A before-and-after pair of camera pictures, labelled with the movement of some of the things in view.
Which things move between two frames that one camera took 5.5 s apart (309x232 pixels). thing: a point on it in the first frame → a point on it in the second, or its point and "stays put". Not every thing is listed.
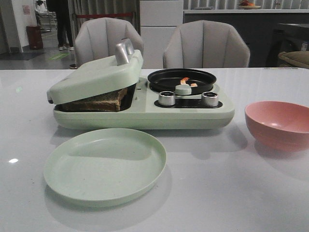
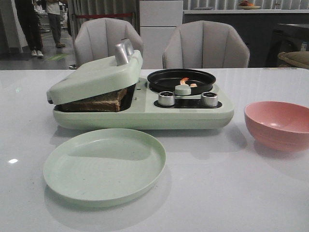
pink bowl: [279, 125] stays put
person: [64, 35] → [30, 21]
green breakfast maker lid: [102, 77] stays put
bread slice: [106, 101] stays put
